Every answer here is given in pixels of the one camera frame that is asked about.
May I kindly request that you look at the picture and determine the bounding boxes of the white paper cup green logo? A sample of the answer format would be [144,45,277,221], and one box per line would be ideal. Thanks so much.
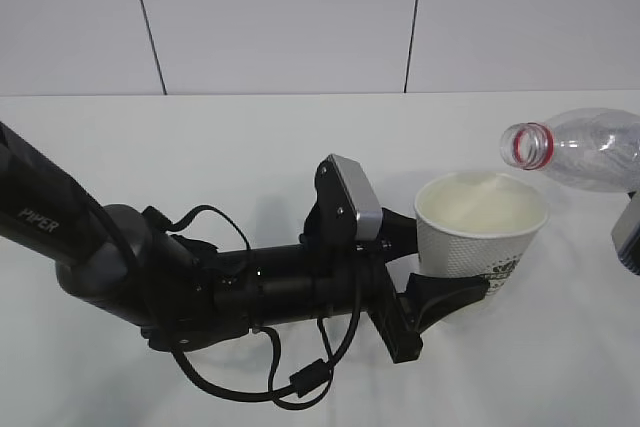
[414,171,549,323]

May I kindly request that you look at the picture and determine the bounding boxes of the clear water bottle red label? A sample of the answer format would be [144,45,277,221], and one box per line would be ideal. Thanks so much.
[499,108,639,194]

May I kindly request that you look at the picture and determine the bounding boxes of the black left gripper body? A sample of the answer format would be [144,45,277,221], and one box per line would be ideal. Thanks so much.
[252,155,423,363]

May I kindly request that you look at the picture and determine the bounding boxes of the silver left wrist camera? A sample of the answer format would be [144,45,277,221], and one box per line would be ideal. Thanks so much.
[329,154,383,241]

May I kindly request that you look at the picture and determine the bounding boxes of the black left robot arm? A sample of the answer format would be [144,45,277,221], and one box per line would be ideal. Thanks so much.
[1,127,489,363]

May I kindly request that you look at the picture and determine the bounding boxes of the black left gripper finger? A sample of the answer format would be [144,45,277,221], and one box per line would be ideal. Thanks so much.
[405,273,489,334]
[379,208,418,262]

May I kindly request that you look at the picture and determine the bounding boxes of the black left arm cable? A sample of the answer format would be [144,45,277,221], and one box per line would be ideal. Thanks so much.
[149,204,366,411]

